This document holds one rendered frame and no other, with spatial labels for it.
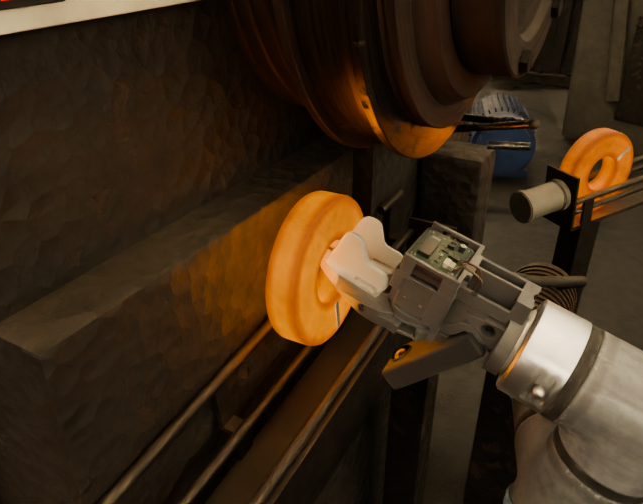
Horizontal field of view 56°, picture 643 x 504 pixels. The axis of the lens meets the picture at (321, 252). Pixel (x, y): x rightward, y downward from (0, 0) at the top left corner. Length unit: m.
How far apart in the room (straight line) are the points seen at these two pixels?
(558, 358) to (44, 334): 0.39
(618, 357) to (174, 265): 0.37
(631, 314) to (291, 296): 1.72
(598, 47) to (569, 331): 3.00
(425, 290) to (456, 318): 0.04
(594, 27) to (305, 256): 3.03
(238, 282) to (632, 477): 0.37
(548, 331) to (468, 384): 1.20
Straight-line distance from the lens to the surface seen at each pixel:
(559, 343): 0.52
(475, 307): 0.53
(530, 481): 0.62
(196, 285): 0.53
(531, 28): 0.70
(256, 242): 0.59
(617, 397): 0.53
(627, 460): 0.56
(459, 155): 0.95
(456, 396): 1.68
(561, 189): 1.15
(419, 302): 0.54
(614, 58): 3.42
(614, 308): 2.17
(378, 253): 0.59
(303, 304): 0.56
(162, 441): 0.56
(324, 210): 0.56
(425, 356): 0.57
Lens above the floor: 1.12
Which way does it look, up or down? 30 degrees down
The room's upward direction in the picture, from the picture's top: straight up
